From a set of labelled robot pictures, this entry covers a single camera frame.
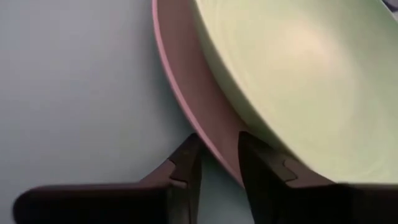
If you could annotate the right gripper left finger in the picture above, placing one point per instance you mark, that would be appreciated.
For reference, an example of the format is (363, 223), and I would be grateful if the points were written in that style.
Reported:
(124, 202)

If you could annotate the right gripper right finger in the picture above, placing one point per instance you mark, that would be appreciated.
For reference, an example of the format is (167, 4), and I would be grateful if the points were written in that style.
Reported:
(295, 205)

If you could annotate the green plastic plate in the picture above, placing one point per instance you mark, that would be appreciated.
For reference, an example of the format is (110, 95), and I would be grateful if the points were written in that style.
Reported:
(304, 77)

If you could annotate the translucent pink plastic plate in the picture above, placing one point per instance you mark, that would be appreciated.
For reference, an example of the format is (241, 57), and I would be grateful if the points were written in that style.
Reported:
(192, 81)

